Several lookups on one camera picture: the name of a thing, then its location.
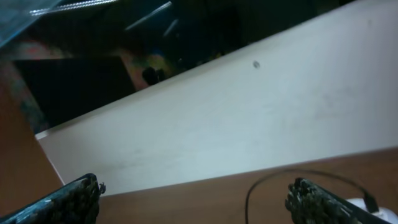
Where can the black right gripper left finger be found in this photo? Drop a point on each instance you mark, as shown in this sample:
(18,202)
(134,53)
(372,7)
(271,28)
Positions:
(74,203)

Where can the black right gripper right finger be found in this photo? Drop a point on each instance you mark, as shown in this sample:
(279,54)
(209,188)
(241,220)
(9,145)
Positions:
(308,202)

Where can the dark monitor screen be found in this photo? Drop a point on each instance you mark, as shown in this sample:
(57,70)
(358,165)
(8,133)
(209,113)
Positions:
(67,88)

